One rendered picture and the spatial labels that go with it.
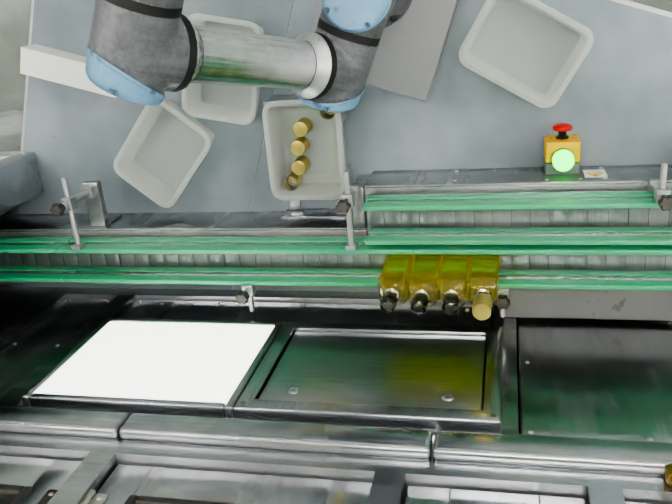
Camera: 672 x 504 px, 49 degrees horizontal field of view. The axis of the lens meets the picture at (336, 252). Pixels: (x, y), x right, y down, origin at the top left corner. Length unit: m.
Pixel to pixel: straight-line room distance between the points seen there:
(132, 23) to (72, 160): 0.95
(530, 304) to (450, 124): 0.43
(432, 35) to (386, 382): 0.68
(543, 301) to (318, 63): 0.72
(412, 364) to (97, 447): 0.59
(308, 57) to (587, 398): 0.78
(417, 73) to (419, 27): 0.09
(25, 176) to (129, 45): 0.96
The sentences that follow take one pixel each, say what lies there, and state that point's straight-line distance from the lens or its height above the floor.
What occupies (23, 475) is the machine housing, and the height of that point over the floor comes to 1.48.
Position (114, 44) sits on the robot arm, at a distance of 1.09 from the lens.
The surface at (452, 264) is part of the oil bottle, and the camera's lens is 1.49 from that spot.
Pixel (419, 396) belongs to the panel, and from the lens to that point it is 1.35.
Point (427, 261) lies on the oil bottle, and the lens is 1.51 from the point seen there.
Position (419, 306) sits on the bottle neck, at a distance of 1.41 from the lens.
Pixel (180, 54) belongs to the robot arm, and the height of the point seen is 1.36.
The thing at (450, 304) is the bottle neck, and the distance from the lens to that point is 1.41.
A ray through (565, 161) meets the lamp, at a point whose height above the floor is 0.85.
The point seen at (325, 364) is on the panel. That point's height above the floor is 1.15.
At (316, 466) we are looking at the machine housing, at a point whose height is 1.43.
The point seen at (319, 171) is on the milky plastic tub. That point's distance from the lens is 1.72.
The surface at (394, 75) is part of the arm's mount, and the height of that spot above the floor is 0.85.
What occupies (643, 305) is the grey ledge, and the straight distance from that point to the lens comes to 1.68.
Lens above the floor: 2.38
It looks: 65 degrees down
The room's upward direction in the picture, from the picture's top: 150 degrees counter-clockwise
